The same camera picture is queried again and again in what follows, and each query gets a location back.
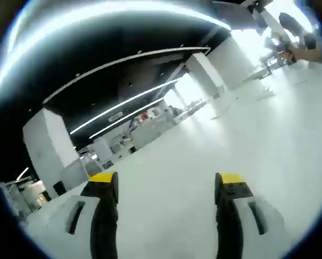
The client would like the large white square pillar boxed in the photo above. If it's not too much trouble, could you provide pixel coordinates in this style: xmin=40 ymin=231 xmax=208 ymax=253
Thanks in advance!
xmin=22 ymin=107 xmax=81 ymax=200

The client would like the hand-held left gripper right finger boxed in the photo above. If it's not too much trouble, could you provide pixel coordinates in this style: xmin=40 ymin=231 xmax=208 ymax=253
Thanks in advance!
xmin=214 ymin=172 xmax=286 ymax=259

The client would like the long ceiling light strip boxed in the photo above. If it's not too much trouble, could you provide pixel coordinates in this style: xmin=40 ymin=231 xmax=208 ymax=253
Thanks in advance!
xmin=88 ymin=98 xmax=165 ymax=140
xmin=70 ymin=78 xmax=183 ymax=135

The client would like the dark blurred object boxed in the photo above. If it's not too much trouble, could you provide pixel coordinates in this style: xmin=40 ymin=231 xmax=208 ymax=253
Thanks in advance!
xmin=278 ymin=12 xmax=302 ymax=36

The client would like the wide bright ceiling light strip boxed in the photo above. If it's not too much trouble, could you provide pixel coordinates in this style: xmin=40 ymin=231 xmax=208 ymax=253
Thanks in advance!
xmin=0 ymin=0 xmax=232 ymax=99

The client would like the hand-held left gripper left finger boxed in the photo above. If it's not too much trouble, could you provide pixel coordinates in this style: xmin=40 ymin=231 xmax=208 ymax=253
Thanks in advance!
xmin=42 ymin=171 xmax=120 ymax=259

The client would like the long white socket holder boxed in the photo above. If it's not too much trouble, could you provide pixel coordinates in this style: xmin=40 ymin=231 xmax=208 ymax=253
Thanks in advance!
xmin=243 ymin=69 xmax=272 ymax=81

